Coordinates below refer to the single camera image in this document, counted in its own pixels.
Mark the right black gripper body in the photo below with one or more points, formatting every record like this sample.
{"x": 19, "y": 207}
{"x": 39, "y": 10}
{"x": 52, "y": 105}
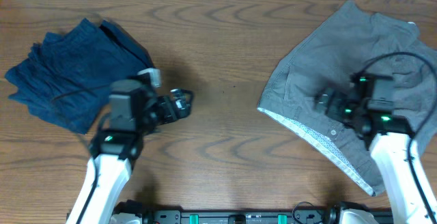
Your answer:
{"x": 344, "y": 110}

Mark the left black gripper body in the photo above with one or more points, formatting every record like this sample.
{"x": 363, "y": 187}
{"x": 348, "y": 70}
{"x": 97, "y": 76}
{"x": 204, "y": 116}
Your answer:
{"x": 164, "y": 115}

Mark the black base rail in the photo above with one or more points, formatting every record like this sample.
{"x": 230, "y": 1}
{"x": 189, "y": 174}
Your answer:
{"x": 304, "y": 212}

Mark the folded dark blue garment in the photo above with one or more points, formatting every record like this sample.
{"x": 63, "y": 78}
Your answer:
{"x": 65, "y": 80}

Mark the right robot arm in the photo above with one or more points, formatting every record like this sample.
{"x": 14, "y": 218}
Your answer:
{"x": 390, "y": 142}

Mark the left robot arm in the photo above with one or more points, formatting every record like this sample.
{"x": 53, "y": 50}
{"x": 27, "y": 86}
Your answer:
{"x": 136, "y": 110}

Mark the grey shorts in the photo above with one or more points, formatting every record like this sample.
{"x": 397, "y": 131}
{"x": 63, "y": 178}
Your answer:
{"x": 338, "y": 48}

